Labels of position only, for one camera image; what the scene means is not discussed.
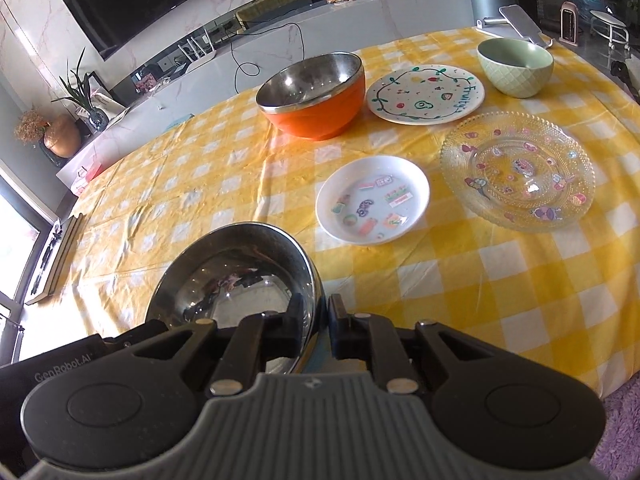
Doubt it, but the yellow checkered tablecloth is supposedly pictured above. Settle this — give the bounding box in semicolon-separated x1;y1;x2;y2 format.
21;44;639;396

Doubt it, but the black power cable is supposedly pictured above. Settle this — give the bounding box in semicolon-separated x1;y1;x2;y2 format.
229;20;306;94

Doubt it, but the red box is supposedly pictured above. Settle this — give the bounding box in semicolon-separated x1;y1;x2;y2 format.
84;162;104;182

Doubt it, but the orange steel bowl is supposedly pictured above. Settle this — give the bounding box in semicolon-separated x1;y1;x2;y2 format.
255;52;366;140

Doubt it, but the white round side stand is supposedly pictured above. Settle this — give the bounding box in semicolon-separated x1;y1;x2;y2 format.
589;10;630;52

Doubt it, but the green plant in glass vase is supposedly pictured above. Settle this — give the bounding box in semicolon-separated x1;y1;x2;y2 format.
54;49;110;132

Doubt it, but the white phone stand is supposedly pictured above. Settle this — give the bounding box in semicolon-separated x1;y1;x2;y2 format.
476;4;553;49

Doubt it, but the pink small heater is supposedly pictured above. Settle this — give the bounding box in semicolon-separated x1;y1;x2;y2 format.
560;1;579;47

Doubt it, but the brown round vase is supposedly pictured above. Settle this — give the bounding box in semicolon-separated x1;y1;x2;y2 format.
43;115;81;158

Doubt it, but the green ceramic bowl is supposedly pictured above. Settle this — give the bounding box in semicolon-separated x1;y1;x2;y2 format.
476;38;554;99

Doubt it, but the blue steel bowl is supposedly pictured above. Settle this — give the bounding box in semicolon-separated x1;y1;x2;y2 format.
145;221;326;374

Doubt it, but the small white sticker plate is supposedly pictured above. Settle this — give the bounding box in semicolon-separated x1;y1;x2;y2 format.
314;155;431;246

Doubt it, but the white wifi router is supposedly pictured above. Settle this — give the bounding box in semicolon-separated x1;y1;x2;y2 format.
178;28;217;74

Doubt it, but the light blue plastic stool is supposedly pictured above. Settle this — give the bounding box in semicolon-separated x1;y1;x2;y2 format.
164;114;194;132

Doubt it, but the white fruity painted plate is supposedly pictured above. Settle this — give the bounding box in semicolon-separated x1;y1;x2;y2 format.
366;64;486;126

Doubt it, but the clear glass sticker plate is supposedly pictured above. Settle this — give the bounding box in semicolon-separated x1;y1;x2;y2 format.
439;112;596;233

